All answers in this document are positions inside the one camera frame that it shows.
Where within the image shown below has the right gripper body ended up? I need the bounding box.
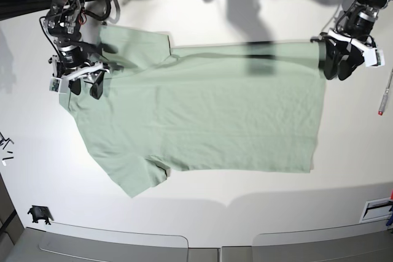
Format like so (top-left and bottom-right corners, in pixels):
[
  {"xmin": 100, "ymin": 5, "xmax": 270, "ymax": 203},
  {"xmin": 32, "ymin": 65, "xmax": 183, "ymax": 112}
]
[{"xmin": 49, "ymin": 44, "xmax": 110, "ymax": 83}]

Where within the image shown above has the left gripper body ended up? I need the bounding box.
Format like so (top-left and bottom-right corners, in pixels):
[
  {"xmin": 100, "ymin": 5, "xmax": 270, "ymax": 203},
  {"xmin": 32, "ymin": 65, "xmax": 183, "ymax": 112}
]
[{"xmin": 311, "ymin": 10, "xmax": 379, "ymax": 56}]

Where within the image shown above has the light green T-shirt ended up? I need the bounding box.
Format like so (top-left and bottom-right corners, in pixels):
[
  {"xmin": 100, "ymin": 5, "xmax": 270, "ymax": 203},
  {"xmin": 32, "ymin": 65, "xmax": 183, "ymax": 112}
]
[{"xmin": 59, "ymin": 26, "xmax": 325, "ymax": 197}]

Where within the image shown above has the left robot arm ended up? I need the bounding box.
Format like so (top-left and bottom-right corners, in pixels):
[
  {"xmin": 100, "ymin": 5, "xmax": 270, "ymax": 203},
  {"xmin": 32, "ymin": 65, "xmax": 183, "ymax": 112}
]
[{"xmin": 319, "ymin": 0, "xmax": 390, "ymax": 81}]

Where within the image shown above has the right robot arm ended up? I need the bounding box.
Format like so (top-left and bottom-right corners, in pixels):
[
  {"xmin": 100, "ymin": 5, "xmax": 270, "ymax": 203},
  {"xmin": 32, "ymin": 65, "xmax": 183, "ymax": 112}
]
[{"xmin": 40, "ymin": 0, "xmax": 111, "ymax": 99}]

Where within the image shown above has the red-tipped screwdriver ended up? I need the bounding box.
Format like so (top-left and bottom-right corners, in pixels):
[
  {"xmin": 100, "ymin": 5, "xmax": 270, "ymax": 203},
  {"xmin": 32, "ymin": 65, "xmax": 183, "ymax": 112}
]
[{"xmin": 378, "ymin": 71, "xmax": 393, "ymax": 116}]

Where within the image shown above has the black plastic clip part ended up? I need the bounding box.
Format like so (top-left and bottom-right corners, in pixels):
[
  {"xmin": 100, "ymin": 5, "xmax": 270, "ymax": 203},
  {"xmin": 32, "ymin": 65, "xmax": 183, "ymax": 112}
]
[{"xmin": 28, "ymin": 206, "xmax": 53, "ymax": 225}]

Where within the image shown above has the left grey chair back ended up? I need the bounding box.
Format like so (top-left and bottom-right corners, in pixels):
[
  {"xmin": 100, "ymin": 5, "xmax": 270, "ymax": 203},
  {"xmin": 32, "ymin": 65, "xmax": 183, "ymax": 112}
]
[{"xmin": 39, "ymin": 233, "xmax": 188, "ymax": 262}]

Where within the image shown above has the grey chair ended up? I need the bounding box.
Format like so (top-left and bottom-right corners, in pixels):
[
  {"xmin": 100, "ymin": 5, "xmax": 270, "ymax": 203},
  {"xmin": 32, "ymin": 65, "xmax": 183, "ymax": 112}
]
[
  {"xmin": 39, "ymin": 233, "xmax": 188, "ymax": 262},
  {"xmin": 252, "ymin": 223, "xmax": 392, "ymax": 261}
]

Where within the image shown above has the right grey chair back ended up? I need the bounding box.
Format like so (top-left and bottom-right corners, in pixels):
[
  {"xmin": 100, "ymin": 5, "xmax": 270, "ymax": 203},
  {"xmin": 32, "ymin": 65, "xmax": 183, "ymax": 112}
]
[{"xmin": 252, "ymin": 223, "xmax": 392, "ymax": 261}]

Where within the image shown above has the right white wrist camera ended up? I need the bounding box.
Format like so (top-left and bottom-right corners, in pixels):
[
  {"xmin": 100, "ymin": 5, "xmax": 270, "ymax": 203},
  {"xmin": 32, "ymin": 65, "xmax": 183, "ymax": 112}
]
[{"xmin": 49, "ymin": 77, "xmax": 69, "ymax": 94}]

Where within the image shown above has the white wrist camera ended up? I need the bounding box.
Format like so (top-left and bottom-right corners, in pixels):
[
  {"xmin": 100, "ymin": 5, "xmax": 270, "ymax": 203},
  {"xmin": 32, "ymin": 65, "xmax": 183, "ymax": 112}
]
[
  {"xmin": 49, "ymin": 77, "xmax": 69, "ymax": 94},
  {"xmin": 363, "ymin": 48, "xmax": 385, "ymax": 67}
]

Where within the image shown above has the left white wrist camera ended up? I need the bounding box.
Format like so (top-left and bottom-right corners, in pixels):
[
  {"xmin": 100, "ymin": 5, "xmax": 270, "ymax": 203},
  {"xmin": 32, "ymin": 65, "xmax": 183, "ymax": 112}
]
[{"xmin": 363, "ymin": 48, "xmax": 385, "ymax": 67}]

